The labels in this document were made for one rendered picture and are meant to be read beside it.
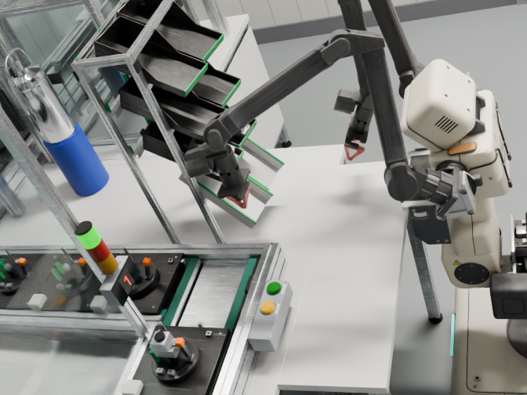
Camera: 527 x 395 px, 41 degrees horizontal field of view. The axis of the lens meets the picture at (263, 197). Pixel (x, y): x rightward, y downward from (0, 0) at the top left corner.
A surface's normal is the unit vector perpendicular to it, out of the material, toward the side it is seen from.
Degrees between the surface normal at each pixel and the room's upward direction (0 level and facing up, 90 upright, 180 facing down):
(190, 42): 25
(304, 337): 0
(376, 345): 0
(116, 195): 0
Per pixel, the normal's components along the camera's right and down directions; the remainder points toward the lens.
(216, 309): -0.30, -0.72
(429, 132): -0.22, 0.69
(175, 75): 0.09, -0.61
